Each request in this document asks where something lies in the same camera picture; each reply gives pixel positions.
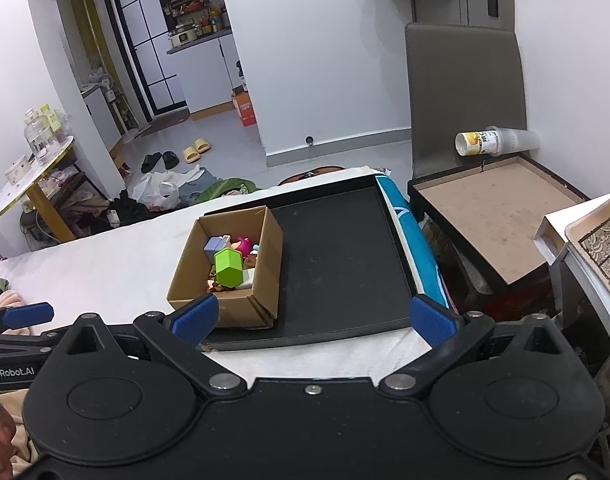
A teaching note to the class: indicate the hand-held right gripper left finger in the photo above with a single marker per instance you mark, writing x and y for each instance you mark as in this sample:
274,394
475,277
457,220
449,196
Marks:
195,319

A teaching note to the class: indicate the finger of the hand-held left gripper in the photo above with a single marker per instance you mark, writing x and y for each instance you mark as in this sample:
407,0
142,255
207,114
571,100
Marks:
27,315

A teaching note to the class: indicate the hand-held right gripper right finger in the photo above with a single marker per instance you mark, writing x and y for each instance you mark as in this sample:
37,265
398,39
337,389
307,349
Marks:
432,321

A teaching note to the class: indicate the brown-haired doll figurine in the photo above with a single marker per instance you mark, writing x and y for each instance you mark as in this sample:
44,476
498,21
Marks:
216,286

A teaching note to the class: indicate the green hexagonal box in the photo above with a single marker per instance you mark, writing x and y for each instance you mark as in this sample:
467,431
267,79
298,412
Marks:
229,267

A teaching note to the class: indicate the purple cube toy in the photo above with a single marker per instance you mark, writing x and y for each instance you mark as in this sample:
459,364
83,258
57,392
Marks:
215,247

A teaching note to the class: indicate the blue figurine with brown barrel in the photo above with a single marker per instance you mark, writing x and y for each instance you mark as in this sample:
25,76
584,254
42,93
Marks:
251,260

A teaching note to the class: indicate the brown cardboard box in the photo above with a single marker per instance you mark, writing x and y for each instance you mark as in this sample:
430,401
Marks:
265,270

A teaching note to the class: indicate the pink bear figurine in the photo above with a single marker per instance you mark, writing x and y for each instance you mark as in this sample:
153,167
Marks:
244,246

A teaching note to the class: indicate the black tray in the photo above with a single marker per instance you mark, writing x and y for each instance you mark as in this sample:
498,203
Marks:
335,260

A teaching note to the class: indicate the person's left hand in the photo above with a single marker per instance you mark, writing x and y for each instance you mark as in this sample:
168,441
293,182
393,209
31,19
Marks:
2,442

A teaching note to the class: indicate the cream cloth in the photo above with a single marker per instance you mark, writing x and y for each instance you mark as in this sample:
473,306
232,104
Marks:
7,300

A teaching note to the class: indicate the round table with yellow rim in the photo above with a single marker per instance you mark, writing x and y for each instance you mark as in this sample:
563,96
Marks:
20,190

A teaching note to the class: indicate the dark clothes pile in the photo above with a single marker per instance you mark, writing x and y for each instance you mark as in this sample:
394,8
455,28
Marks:
125,212

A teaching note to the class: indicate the green cartoon mat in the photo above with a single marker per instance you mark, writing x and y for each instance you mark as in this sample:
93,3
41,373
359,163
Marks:
230,191

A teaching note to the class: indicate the white plastic bag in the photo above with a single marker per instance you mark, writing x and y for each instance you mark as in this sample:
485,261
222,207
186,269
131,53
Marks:
155,190

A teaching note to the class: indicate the grey-blue jeans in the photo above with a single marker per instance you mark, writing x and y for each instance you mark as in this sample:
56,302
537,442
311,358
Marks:
200,182

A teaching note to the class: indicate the white patterned cup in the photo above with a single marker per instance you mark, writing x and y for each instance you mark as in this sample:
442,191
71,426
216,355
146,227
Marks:
17,170

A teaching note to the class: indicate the black slipper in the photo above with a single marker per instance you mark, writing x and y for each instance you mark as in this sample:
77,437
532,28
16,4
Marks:
151,162
170,160

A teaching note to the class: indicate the yellow slipper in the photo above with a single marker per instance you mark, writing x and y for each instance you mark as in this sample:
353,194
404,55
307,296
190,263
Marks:
190,154
202,145

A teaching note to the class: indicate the clear glass jar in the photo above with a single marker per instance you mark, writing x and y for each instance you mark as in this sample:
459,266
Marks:
39,140

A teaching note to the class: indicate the white box with patterned lid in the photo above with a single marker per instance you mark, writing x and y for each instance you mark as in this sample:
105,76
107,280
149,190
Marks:
595,240

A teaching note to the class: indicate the brown and black doormat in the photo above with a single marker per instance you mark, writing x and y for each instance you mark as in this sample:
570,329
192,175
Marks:
310,174

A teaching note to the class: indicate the stacked clear plastic cups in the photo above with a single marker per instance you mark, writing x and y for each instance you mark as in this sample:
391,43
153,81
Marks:
495,142

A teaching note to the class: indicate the orange cardboard box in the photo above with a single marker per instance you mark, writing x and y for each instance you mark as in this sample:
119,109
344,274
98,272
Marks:
245,110

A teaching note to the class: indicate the grey chair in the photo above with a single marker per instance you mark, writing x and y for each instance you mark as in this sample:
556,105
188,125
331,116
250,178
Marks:
465,90

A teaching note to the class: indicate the white kitchen cabinet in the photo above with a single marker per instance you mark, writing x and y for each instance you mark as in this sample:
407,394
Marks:
205,80

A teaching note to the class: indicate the black spray bottle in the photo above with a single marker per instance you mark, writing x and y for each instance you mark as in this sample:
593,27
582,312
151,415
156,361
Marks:
240,76

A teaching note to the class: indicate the black-framed glass sliding door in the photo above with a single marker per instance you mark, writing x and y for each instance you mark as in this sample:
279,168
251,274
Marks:
145,50

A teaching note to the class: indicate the cream rice cooker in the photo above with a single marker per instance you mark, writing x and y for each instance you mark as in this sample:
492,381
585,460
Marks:
181,39

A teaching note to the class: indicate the kitchen shelf with bottles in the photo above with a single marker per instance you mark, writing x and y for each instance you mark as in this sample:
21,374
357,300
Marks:
195,10

